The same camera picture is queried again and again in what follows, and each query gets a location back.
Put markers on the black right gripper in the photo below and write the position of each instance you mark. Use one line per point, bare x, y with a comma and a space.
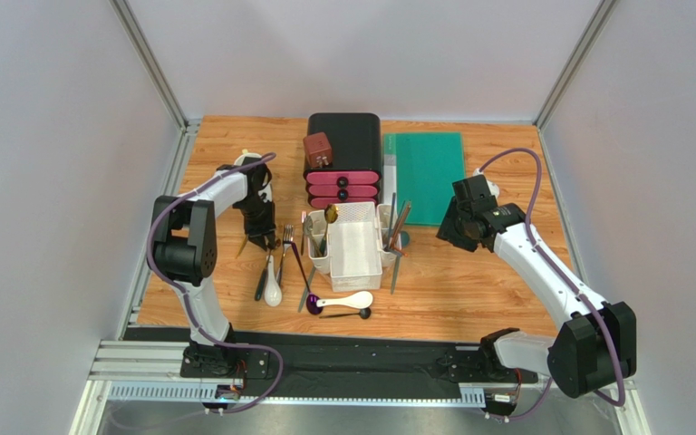
453, 224

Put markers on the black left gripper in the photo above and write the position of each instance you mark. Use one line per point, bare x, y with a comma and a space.
256, 232

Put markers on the gold handled knife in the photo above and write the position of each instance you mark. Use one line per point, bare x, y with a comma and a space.
242, 246

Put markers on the large silver fork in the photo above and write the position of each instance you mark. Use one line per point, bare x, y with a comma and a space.
287, 241

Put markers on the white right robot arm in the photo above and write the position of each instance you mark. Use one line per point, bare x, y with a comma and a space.
596, 341

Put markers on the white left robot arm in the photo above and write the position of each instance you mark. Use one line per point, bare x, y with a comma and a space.
182, 247

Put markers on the small silver fork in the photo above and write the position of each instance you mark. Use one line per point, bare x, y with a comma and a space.
301, 247

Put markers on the white ceramic spoon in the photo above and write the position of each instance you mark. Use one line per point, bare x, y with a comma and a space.
272, 293
358, 300

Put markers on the teal cutting mat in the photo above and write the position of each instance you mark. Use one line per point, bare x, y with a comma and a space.
420, 167

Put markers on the gold spoon in caddy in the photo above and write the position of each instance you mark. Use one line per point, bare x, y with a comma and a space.
330, 216

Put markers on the teal plastic spoon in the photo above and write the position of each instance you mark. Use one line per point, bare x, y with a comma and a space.
404, 240

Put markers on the teal plastic knife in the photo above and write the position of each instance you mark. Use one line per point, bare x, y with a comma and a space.
307, 290

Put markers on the purple metal spoon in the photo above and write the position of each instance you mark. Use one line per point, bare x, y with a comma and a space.
309, 299

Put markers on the yellow-green mug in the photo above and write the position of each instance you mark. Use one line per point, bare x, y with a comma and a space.
247, 157

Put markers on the brown relay block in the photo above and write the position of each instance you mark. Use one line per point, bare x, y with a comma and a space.
318, 151

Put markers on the white perforated utensil caddy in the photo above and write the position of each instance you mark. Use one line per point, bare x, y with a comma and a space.
350, 252

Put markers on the black and pink drawer box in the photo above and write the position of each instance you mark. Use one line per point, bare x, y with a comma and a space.
356, 172

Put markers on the black small spoon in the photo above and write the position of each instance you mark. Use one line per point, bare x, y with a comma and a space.
364, 313

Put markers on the black mounting rail base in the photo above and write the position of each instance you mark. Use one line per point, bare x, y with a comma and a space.
330, 367

